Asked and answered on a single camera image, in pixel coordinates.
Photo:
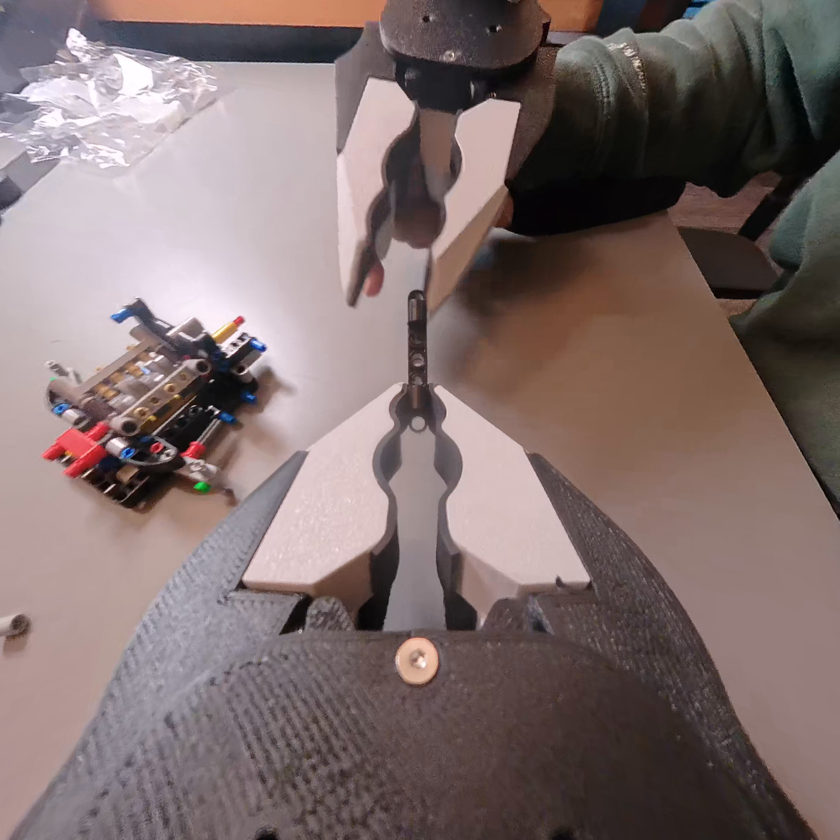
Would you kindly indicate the person's right forearm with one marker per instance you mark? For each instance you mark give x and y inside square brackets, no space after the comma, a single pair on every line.
[689,85]

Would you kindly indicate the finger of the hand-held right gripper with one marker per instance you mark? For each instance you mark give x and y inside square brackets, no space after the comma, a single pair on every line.
[361,164]
[482,170]

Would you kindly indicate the black chair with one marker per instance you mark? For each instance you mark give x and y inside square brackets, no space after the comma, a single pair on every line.
[728,259]

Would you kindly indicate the clear plastic bag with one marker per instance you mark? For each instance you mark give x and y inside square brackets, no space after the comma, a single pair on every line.
[98,98]

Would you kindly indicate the light grey lego connector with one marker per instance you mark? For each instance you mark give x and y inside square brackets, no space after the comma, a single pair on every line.
[13,625]

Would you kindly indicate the black lego beam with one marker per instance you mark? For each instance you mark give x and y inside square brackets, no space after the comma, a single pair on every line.
[418,341]

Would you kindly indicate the neighbouring table with orange edge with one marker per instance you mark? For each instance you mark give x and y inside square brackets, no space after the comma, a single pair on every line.
[229,10]

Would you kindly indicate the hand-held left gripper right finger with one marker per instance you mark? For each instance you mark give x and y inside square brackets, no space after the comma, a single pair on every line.
[512,525]

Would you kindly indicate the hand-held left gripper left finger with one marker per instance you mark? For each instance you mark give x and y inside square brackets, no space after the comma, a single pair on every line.
[321,518]

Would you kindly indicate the lego car chassis assembly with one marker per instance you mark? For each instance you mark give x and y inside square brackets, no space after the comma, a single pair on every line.
[151,407]

